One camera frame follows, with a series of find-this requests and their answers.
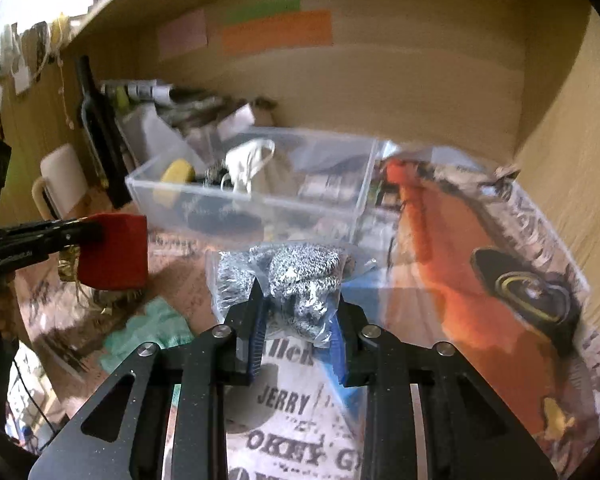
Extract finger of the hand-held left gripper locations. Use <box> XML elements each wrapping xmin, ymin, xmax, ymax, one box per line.
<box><xmin>0</xmin><ymin>217</ymin><xmax>105</xmax><ymax>269</ymax></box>

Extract yellow sponge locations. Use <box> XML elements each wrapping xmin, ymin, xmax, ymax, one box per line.
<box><xmin>160</xmin><ymin>158</ymin><xmax>196</xmax><ymax>184</ymax></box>

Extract printed tablecloth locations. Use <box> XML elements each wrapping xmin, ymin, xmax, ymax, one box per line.
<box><xmin>10</xmin><ymin>149</ymin><xmax>600</xmax><ymax>480</ymax></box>

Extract gold wire scourer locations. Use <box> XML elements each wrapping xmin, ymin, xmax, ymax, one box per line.
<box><xmin>57</xmin><ymin>244</ymin><xmax>147</xmax><ymax>313</ymax></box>

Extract white paper box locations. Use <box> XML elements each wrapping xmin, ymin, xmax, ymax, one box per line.
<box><xmin>122</xmin><ymin>109</ymin><xmax>192</xmax><ymax>166</ymax></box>

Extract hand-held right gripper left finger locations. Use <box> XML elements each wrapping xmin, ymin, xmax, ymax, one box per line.
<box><xmin>27</xmin><ymin>279</ymin><xmax>270</xmax><ymax>480</ymax></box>

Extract white cloth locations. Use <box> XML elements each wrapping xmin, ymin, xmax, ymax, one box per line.
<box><xmin>224</xmin><ymin>139</ymin><xmax>277</xmax><ymax>194</ymax></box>

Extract green cloth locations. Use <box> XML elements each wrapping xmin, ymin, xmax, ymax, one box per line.
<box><xmin>102</xmin><ymin>297</ymin><xmax>197</xmax><ymax>367</ymax></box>

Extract red sponge block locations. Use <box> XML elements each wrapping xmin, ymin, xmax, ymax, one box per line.
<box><xmin>77</xmin><ymin>212</ymin><xmax>149</xmax><ymax>292</ymax></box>

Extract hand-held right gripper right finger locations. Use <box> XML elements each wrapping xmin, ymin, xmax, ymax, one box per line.
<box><xmin>329</xmin><ymin>296</ymin><xmax>552</xmax><ymax>480</ymax></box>

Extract pink sticky note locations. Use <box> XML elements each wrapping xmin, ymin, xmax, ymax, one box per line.
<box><xmin>157</xmin><ymin>8</ymin><xmax>209</xmax><ymax>60</ymax></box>

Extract clear plastic container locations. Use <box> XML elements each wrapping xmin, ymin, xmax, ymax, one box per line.
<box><xmin>124</xmin><ymin>127</ymin><xmax>382</xmax><ymax>247</ymax></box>

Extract bag of steel wool scourers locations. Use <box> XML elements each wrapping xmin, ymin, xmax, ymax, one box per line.
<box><xmin>205</xmin><ymin>239</ymin><xmax>382</xmax><ymax>352</ymax></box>

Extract green sticky note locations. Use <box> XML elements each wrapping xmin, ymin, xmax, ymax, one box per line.
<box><xmin>224</xmin><ymin>0</ymin><xmax>302</xmax><ymax>25</ymax></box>

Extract steel wool scourer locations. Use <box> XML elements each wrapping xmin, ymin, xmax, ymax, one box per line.
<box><xmin>202</xmin><ymin>160</ymin><xmax>229</xmax><ymax>189</ymax></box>

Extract hanging photo garland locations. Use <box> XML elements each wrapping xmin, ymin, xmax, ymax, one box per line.
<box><xmin>0</xmin><ymin>15</ymin><xmax>81</xmax><ymax>96</ymax></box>

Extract dark scrubbing pad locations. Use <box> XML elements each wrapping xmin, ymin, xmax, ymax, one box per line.
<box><xmin>184</xmin><ymin>199</ymin><xmax>262</xmax><ymax>235</ymax></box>

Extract black bottle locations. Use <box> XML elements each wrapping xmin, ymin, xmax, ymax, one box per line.
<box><xmin>74</xmin><ymin>55</ymin><xmax>133</xmax><ymax>209</ymax></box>

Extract white mug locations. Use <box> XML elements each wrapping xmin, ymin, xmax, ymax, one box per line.
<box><xmin>32</xmin><ymin>143</ymin><xmax>89</xmax><ymax>219</ymax></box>

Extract row of tubes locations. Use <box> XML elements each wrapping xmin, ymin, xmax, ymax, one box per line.
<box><xmin>100</xmin><ymin>79</ymin><xmax>175</xmax><ymax>107</ymax></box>

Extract orange sticky note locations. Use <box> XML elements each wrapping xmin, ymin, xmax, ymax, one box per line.
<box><xmin>219</xmin><ymin>9</ymin><xmax>334</xmax><ymax>57</ymax></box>

